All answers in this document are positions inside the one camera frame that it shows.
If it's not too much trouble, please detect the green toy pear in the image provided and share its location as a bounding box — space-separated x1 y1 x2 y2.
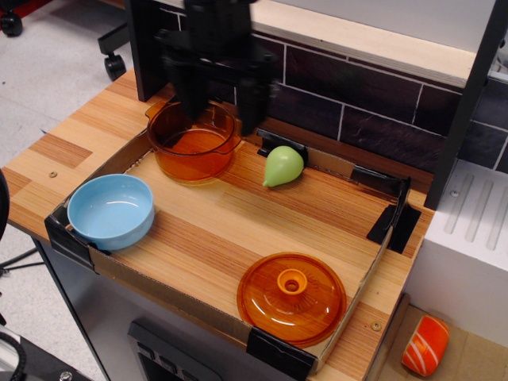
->
263 146 304 187

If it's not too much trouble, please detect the black chair caster wheel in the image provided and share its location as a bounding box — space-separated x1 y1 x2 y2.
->
98 23 129 81

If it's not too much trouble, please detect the light wooden shelf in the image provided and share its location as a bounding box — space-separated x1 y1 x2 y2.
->
251 1 476 88

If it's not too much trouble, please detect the orange transparent pot lid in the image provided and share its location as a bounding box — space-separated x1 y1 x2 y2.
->
237 252 347 348

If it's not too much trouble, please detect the black caster wheel far left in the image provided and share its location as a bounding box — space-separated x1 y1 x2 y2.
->
1 10 23 37

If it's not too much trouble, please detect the cardboard fence with black tape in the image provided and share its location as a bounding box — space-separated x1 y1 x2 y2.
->
44 94 422 376

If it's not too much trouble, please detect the toy oven control panel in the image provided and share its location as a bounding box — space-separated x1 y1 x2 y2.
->
128 321 222 381

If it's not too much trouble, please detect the orange salmon sushi toy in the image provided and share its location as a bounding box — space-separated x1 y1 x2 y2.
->
402 315 450 376

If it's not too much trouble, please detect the black vertical post left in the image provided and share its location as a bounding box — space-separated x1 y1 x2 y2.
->
125 0 179 102

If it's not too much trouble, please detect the orange transparent pot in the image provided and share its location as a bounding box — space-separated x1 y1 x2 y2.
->
145 102 241 183

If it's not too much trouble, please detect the dark grey vertical post right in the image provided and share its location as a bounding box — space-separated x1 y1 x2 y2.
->
424 0 507 210

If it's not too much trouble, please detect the white toy sink drainer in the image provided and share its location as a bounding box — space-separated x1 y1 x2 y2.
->
405 160 507 346

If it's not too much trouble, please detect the light blue bowl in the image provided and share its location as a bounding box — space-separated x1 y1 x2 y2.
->
67 174 155 252

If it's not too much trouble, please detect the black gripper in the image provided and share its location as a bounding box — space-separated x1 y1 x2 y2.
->
156 1 278 137

